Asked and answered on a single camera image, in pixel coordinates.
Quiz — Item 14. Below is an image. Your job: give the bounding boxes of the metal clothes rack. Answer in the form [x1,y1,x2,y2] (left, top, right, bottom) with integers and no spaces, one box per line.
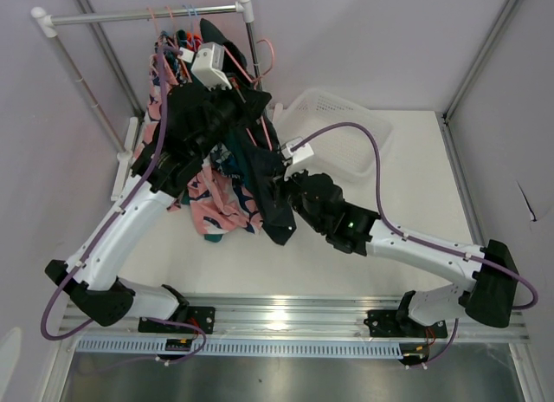
[30,0,260,201]

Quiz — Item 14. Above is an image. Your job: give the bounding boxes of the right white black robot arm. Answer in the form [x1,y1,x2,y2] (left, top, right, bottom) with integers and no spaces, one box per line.
[274,172,517,338]

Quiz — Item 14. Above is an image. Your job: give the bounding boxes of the teal shorts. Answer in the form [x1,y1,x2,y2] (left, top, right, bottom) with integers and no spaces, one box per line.
[182,144,246,243]

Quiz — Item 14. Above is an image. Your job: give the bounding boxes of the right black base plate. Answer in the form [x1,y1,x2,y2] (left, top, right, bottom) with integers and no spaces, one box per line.
[364,309,448,339]

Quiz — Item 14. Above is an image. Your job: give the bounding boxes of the white slotted cable duct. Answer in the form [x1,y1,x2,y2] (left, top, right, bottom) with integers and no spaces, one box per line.
[76,336,403,360]

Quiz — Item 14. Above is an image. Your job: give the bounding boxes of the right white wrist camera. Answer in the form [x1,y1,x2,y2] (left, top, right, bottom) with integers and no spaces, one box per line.
[281,137,314,166]

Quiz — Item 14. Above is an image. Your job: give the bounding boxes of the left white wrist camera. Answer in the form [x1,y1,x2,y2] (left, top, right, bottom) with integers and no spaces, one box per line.
[191,42,232,90]

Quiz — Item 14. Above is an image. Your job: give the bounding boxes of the orange shorts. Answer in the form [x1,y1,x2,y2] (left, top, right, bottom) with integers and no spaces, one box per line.
[190,33,203,51]

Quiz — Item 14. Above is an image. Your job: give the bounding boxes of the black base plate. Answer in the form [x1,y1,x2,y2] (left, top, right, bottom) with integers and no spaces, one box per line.
[138,305,216,334]
[364,309,448,339]

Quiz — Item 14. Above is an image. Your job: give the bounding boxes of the white plastic basket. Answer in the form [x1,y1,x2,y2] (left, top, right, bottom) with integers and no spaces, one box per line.
[275,88,393,183]

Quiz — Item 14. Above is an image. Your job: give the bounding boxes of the black shorts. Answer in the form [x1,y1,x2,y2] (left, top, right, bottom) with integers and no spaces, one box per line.
[198,20,300,247]

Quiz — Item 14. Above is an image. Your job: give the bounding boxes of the pink patterned shorts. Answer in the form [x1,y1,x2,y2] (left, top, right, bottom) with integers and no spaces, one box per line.
[133,55,262,243]

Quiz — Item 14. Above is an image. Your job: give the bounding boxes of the blue patterned shorts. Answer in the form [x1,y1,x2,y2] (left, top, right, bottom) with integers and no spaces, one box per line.
[149,29,196,94]

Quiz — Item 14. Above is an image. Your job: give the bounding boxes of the aluminium mounting rail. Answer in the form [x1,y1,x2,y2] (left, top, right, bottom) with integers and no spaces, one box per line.
[58,294,530,344]

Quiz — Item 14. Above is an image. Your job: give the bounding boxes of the pink wire hanger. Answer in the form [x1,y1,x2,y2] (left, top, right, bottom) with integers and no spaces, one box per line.
[224,37,278,152]

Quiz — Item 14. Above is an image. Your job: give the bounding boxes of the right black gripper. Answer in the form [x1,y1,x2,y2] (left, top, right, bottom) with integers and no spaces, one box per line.
[264,161,325,234]

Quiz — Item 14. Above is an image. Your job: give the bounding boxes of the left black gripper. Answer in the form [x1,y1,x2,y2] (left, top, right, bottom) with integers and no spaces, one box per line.
[190,72,270,159]

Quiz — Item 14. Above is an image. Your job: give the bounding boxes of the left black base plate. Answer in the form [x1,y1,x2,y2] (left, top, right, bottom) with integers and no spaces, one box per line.
[138,305,216,334]

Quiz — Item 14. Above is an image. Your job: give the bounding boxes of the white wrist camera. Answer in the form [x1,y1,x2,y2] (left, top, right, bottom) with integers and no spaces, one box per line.
[191,42,232,90]
[281,137,314,166]

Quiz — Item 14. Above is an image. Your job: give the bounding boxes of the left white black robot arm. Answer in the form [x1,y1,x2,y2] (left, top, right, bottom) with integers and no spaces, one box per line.
[45,83,271,333]

